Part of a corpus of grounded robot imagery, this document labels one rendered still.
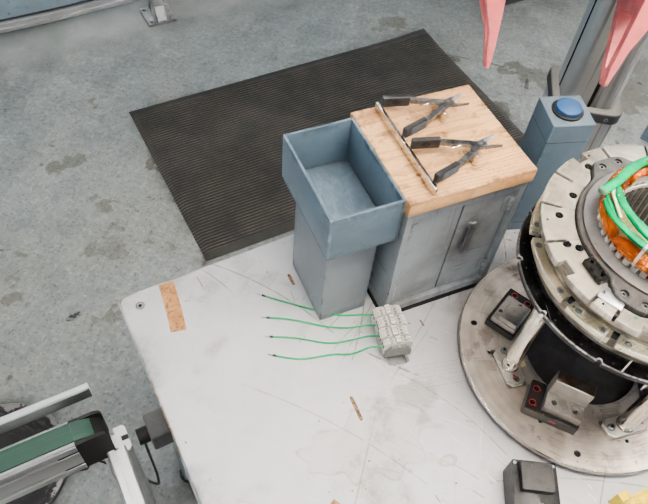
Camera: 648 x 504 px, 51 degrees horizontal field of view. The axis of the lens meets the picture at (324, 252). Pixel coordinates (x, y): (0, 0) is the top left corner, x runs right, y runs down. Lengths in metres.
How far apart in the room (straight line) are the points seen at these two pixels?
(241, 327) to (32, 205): 1.40
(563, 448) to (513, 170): 0.40
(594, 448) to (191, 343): 0.62
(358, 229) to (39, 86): 2.07
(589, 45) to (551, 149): 0.22
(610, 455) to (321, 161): 0.60
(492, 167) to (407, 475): 0.45
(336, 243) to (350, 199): 0.11
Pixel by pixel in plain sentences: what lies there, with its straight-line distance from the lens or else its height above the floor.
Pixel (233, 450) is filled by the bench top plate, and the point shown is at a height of 0.78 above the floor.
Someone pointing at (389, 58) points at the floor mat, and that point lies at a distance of 2.87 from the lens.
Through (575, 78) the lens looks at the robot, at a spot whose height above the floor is 0.97.
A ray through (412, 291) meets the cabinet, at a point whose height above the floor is 0.82.
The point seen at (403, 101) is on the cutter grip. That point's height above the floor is 1.09.
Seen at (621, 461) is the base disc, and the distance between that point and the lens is 1.09.
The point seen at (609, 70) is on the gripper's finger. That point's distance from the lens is 0.61.
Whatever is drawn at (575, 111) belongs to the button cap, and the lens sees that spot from 1.13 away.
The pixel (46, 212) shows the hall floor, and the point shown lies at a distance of 2.35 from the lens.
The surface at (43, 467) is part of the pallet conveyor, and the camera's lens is 1.09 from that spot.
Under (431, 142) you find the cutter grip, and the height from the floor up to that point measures 1.09.
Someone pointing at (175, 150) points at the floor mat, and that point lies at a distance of 2.44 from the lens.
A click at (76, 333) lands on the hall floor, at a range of 2.06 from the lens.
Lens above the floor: 1.72
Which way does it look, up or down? 53 degrees down
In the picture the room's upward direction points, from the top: 6 degrees clockwise
